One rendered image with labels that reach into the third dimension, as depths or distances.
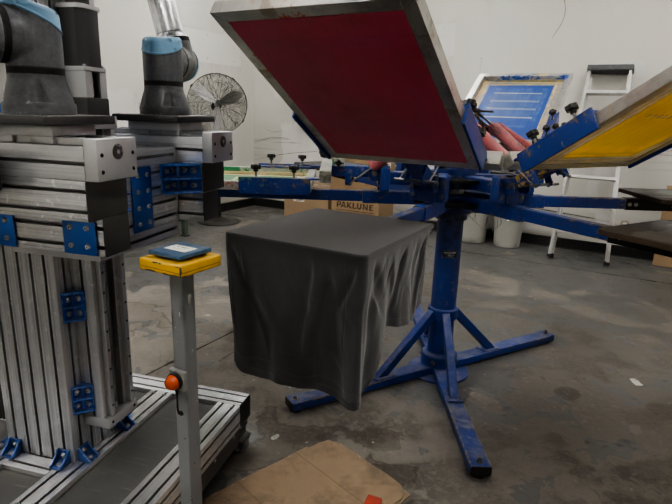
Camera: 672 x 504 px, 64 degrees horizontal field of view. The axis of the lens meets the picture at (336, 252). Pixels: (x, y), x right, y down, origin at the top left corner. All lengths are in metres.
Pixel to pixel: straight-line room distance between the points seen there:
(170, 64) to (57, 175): 0.60
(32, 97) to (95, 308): 0.63
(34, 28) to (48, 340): 0.85
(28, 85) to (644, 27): 5.20
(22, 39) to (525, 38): 5.10
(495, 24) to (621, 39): 1.16
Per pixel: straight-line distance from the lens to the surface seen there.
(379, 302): 1.46
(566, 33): 5.87
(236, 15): 1.55
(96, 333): 1.72
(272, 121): 7.17
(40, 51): 1.37
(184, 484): 1.54
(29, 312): 1.77
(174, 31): 1.92
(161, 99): 1.74
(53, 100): 1.35
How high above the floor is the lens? 1.29
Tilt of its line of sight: 15 degrees down
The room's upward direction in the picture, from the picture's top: 2 degrees clockwise
